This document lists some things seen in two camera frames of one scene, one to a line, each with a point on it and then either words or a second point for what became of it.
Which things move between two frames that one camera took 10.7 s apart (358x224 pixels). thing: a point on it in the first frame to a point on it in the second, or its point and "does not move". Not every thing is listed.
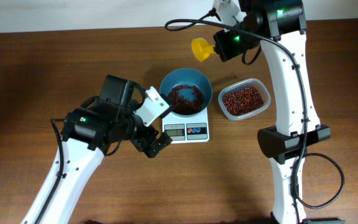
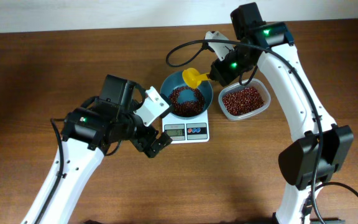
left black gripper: [146, 140] does not move
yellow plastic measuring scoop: [201, 48] to [192, 78]
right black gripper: [217, 47] to [217, 73]
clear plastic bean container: [244, 99] does not move
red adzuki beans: [234, 102] does not move
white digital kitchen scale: [187, 130] does not move
